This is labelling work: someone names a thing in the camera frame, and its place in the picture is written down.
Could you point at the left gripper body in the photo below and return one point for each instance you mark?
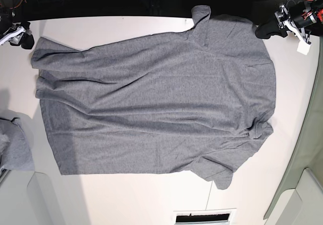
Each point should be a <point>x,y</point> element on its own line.
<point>303,15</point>

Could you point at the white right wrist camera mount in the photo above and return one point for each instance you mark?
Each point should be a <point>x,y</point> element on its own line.
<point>13,35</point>

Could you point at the grey bin right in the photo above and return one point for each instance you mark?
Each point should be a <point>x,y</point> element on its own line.
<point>302,205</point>

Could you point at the grey bin left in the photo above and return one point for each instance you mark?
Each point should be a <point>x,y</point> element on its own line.
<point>22,201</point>

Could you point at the table cable slot grommet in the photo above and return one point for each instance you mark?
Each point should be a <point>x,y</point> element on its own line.
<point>205,217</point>

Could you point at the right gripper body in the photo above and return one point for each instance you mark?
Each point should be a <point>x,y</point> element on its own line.
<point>26,25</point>

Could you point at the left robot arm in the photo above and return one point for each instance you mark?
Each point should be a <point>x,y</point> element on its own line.
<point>303,19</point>

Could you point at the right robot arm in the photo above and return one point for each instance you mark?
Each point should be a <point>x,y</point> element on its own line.
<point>10,13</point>

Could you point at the grey bin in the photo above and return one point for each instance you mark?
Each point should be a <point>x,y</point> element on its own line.
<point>22,201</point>
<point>302,205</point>

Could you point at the grey t-shirt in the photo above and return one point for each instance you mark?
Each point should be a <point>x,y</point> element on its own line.
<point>198,100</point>

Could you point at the grey shirt pile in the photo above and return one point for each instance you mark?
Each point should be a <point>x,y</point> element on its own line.
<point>15,149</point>

